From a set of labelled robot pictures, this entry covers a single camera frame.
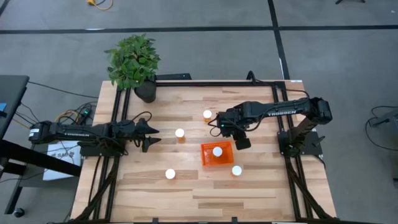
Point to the white printed sheet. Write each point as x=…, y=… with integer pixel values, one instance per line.
x=59, y=168

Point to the blue object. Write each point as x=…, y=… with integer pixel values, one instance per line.
x=2, y=107

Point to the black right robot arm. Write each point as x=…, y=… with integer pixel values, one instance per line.
x=280, y=110

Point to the black power strip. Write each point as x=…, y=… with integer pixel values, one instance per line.
x=85, y=113

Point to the green potted plant black pot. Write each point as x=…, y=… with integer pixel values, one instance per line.
x=133, y=62

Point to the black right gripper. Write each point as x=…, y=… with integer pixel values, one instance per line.
x=243, y=144

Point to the black aluminium table frame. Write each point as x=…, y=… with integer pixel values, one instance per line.
x=217, y=84

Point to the black desk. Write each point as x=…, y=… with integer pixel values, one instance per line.
x=12, y=93

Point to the amber pill bottle white cap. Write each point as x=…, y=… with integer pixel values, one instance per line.
x=207, y=114
x=236, y=170
x=179, y=133
x=217, y=152
x=170, y=174

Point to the orange plastic basket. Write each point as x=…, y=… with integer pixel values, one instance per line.
x=208, y=159

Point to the black chair base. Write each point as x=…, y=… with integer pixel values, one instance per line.
x=342, y=1

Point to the black table clamp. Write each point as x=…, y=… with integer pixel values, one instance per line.
x=155, y=221
x=234, y=220

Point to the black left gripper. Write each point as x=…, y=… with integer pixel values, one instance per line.
x=133, y=133

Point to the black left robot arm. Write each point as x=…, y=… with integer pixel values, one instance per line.
x=77, y=133

